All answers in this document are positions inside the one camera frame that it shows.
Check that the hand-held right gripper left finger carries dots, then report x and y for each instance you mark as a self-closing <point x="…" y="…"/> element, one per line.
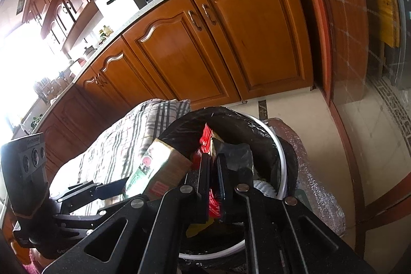
<point x="205" y="190"/>

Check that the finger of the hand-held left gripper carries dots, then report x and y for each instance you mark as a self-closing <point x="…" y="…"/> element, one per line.
<point x="96" y="216"/>
<point x="109" y="189"/>

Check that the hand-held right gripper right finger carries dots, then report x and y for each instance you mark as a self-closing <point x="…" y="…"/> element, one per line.
<point x="221" y="190"/>

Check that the red glossy packet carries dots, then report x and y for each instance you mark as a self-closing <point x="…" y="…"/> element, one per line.
<point x="215" y="205"/>

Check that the white foam fruit net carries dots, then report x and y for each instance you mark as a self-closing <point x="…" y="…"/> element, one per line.
<point x="265" y="188"/>

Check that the green carton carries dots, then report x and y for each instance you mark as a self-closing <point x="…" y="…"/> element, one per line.
<point x="151" y="165"/>

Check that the white trash bin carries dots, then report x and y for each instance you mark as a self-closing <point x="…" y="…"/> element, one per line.
<point x="257" y="139"/>
<point x="282" y="161"/>

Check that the small green plant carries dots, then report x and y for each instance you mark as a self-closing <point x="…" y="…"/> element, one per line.
<point x="37" y="121"/>

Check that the plaid tablecloth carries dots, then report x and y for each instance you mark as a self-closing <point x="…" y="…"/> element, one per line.
<point x="128" y="139"/>

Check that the utensil holder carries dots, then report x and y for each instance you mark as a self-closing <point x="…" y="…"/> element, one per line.
<point x="43" y="87"/>

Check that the wooden cabinet door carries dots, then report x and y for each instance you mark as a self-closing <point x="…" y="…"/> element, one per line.
<point x="179" y="52"/>
<point x="257" y="30"/>
<point x="128" y="78"/>
<point x="86" y="81"/>

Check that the wooden lower cabinet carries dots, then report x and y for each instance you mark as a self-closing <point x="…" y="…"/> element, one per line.
<point x="224" y="36"/>

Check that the sauce bottle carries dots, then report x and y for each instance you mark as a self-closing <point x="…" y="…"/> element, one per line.
<point x="104" y="31"/>

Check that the yellow panel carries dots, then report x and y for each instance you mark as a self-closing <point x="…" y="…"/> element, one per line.
<point x="387" y="17"/>

